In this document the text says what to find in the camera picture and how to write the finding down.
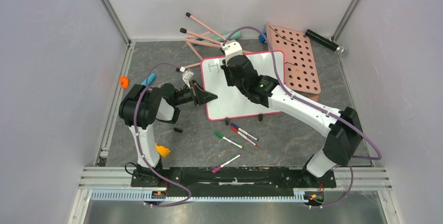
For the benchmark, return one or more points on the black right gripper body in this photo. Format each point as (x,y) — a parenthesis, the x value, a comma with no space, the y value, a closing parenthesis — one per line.
(229,61)

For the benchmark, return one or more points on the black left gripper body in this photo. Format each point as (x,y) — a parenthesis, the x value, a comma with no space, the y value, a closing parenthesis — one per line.
(194,89)

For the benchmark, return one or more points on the pink framed whiteboard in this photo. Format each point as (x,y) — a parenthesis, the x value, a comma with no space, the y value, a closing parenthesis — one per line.
(230,102)

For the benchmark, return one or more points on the black marker cap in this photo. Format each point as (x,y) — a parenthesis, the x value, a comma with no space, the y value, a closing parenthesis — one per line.
(178,130)

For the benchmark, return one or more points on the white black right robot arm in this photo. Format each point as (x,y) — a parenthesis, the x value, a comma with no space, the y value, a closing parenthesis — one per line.
(341,128)

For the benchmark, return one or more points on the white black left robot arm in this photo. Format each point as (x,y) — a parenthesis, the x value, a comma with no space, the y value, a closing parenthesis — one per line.
(143,106)

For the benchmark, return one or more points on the green whiteboard marker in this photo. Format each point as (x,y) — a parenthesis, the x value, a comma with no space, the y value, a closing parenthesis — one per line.
(227,139)

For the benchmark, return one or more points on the blue whiteboard marker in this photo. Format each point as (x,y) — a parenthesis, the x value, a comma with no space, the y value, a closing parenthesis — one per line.
(243,131)

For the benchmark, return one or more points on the red whiteboard marker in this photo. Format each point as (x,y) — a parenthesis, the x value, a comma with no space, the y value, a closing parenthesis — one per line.
(243,136)

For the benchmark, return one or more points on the purple whiteboard marker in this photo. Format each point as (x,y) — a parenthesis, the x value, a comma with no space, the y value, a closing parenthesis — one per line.
(218,168)

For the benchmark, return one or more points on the teal green toy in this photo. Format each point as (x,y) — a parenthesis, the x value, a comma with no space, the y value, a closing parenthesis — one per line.
(236,36)

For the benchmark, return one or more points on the blue toy car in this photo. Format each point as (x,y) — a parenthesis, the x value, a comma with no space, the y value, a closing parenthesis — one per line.
(263,38)

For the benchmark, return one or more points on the pink easel legs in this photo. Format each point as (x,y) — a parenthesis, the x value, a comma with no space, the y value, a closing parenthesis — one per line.
(191,39)

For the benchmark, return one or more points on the blue toy marker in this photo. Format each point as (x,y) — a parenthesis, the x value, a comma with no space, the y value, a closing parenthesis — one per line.
(148,81)

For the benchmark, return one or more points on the pink perforated board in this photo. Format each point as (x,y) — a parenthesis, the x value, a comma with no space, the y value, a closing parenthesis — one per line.
(300,72)

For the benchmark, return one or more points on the yellow orange wedge block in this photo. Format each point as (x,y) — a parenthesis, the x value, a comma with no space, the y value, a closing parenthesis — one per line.
(162,150)

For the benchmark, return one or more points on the orange plastic piece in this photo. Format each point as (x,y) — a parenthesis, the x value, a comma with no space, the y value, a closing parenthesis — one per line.
(124,82)

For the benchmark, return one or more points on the orange round object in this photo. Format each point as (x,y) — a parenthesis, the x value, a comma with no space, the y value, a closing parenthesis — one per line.
(315,98)

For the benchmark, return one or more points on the black flashlight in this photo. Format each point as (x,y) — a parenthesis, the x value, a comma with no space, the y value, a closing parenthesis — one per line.
(339,49)

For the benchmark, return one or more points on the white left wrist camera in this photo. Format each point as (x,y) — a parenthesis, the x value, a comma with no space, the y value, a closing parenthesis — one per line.
(186,75)

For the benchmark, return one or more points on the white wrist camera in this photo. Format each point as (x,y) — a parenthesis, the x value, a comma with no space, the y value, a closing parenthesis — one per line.
(186,75)
(231,49)

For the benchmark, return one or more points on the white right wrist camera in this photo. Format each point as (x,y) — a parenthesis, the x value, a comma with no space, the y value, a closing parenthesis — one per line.
(231,49)

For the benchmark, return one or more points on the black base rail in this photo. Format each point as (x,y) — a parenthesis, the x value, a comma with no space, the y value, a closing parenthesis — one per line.
(231,181)

